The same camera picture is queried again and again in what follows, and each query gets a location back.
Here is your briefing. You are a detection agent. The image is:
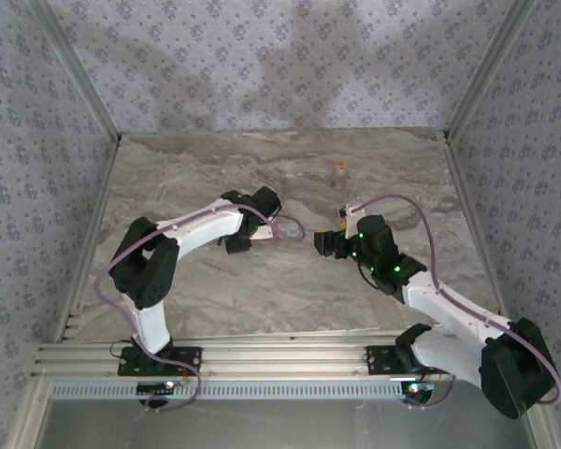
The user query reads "grey slotted cable duct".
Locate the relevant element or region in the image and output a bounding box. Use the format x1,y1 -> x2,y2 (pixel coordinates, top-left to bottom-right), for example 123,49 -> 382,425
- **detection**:
50,381 -> 406,402

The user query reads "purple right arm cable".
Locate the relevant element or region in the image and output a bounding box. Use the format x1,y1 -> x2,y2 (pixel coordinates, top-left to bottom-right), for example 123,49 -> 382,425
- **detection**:
354,194 -> 561,413

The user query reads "circuit board with led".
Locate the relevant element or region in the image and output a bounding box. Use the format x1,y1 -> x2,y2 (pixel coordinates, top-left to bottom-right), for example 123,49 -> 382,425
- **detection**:
401,381 -> 437,397
137,381 -> 177,395

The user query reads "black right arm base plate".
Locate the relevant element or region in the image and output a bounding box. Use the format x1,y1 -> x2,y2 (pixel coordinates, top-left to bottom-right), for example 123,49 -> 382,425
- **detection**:
365,344 -> 453,376

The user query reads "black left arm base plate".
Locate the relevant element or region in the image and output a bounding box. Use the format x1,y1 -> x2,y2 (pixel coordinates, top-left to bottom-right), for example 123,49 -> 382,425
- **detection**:
117,344 -> 203,377

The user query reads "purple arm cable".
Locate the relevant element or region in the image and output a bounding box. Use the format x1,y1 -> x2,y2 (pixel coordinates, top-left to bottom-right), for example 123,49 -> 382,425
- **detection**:
354,194 -> 561,413
94,200 -> 305,413

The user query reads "grey metal shelf panel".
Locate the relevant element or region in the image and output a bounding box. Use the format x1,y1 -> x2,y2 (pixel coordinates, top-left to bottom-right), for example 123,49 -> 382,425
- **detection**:
41,397 -> 539,449

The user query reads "pink and clear pill organizer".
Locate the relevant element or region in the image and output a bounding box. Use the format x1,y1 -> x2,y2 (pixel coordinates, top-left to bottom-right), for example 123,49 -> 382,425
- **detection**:
276,222 -> 307,243

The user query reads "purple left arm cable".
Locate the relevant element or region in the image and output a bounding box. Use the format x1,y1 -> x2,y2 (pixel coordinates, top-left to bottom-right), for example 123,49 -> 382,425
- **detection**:
94,200 -> 305,413

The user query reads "aluminium frame post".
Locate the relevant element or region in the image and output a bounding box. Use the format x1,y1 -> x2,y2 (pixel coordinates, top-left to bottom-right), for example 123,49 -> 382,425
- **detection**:
26,0 -> 123,142
442,0 -> 541,141

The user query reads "left circuit board with LED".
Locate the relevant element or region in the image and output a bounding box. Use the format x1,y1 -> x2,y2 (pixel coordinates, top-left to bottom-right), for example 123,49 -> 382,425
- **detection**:
137,381 -> 177,395

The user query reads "aluminium mounting rail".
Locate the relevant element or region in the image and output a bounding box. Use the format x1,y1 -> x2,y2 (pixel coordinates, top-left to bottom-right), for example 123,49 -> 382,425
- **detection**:
30,326 -> 541,380

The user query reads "aluminium side rail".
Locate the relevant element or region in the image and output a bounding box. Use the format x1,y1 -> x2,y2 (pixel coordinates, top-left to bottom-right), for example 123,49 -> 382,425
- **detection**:
53,135 -> 122,345
441,133 -> 516,340

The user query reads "right circuit board with LED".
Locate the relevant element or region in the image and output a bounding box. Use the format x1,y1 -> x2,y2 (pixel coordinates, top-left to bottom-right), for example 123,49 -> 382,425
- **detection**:
401,381 -> 437,397

